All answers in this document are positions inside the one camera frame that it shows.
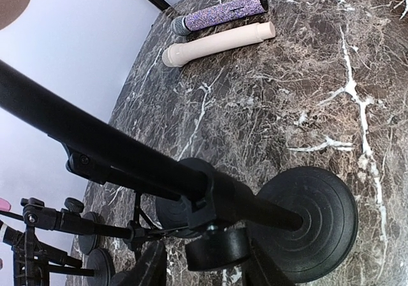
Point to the black stand with textured grip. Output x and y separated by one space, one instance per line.
34 261

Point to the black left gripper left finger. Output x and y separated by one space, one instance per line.
149 270

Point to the purple rhinestone microphone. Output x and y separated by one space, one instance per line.
217 14

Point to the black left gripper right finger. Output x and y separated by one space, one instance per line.
259 269

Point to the black tripod mic stand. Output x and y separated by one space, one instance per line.
70 220

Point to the beige microphone round head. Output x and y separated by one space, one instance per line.
179 54

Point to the round-base stand of tall beige mic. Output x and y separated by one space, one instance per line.
305 218

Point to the back pink microphone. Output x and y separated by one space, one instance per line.
4 205

